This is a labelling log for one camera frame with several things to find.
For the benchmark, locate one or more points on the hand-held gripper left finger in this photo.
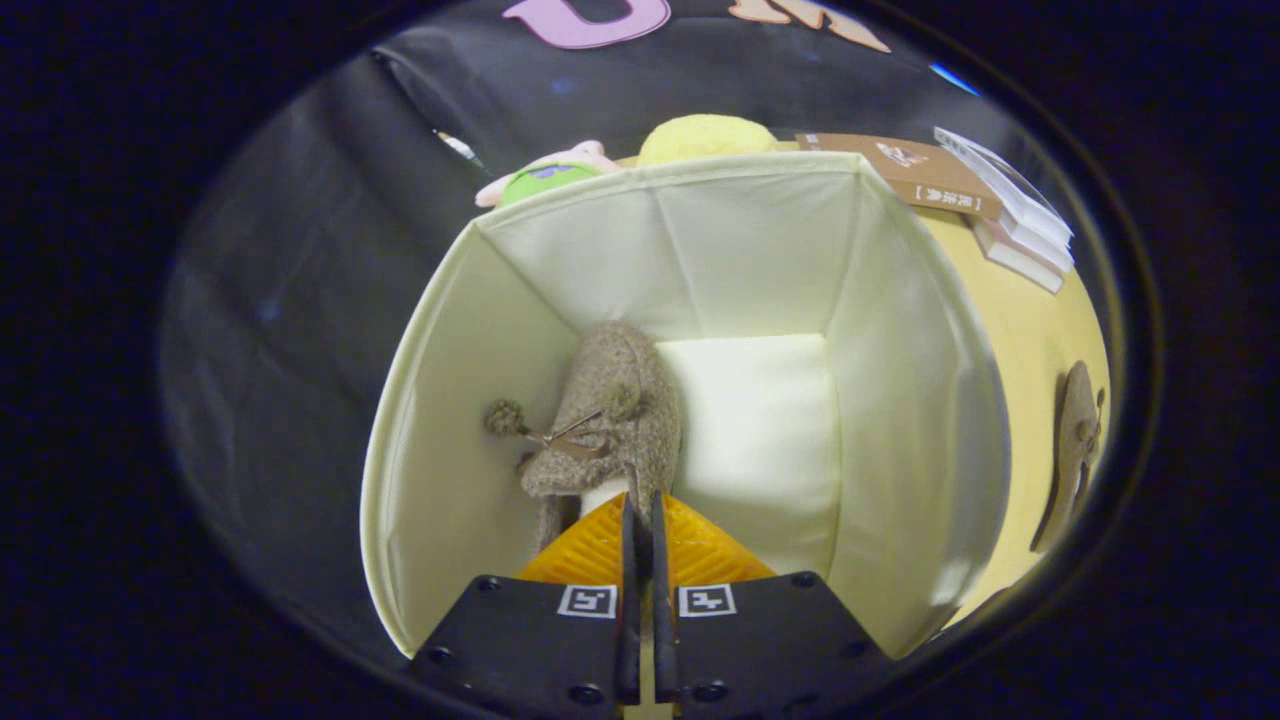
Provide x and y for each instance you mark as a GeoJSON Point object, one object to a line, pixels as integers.
{"type": "Point", "coordinates": [630, 640]}

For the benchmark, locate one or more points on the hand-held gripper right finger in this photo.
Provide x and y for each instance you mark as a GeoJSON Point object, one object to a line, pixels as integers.
{"type": "Point", "coordinates": [662, 640]}

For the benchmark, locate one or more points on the brown fleece shoe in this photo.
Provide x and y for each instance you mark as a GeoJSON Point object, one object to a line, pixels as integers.
{"type": "Point", "coordinates": [615, 400]}
{"type": "Point", "coordinates": [1068, 450]}

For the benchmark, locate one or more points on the beige fabric storage box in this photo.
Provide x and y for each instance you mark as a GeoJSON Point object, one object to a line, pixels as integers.
{"type": "Point", "coordinates": [900, 400]}

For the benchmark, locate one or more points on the pink and green plush toy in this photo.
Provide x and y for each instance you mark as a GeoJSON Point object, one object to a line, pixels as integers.
{"type": "Point", "coordinates": [545, 180]}

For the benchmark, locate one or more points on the black backdrop cloth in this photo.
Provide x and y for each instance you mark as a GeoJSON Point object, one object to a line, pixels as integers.
{"type": "Point", "coordinates": [300, 300]}

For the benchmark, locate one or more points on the yellow round plush toy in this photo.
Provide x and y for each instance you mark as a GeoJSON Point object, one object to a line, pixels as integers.
{"type": "Point", "coordinates": [705, 140]}

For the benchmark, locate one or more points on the pale pink book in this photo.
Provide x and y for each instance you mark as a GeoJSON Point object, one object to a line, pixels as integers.
{"type": "Point", "coordinates": [1015, 262]}

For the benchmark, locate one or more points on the brown book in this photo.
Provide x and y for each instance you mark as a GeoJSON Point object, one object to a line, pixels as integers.
{"type": "Point", "coordinates": [900, 165]}

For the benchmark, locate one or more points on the white portrait cover book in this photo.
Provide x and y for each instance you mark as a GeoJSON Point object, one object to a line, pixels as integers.
{"type": "Point", "coordinates": [1010, 190]}

